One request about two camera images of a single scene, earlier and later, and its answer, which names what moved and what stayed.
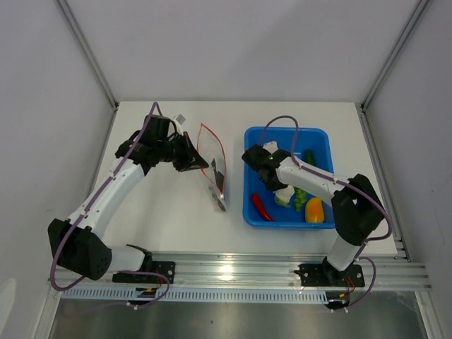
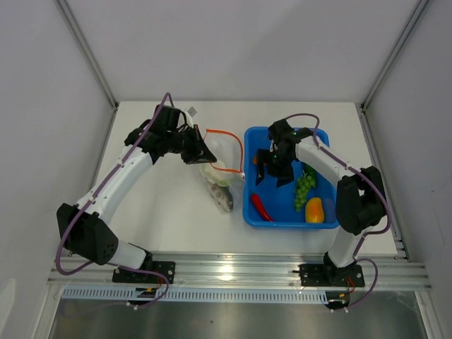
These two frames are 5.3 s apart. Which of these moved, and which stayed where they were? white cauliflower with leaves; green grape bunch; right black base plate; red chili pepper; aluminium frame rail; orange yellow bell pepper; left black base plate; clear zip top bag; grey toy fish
Moved: grey toy fish; clear zip top bag; white cauliflower with leaves
Stayed: left black base plate; right black base plate; aluminium frame rail; green grape bunch; red chili pepper; orange yellow bell pepper
